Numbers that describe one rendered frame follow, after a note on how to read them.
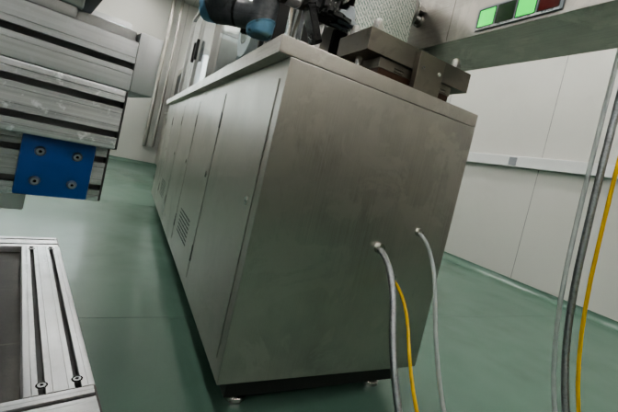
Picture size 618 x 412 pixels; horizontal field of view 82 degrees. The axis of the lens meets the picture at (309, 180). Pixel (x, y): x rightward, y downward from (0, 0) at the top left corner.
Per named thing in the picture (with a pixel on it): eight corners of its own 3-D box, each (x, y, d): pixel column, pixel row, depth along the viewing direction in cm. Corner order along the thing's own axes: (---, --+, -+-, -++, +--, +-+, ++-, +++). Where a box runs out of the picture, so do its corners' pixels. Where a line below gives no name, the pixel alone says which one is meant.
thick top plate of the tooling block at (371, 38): (335, 58, 107) (339, 38, 106) (428, 97, 126) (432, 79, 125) (367, 48, 93) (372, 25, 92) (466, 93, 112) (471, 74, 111)
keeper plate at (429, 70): (407, 89, 101) (417, 51, 100) (431, 99, 105) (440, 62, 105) (414, 88, 99) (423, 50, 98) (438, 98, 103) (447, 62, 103)
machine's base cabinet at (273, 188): (147, 203, 302) (168, 105, 299) (221, 213, 333) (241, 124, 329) (203, 428, 81) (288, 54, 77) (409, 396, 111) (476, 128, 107)
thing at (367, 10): (343, 49, 112) (357, -9, 112) (398, 73, 123) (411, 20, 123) (344, 49, 112) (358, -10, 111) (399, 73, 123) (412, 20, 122)
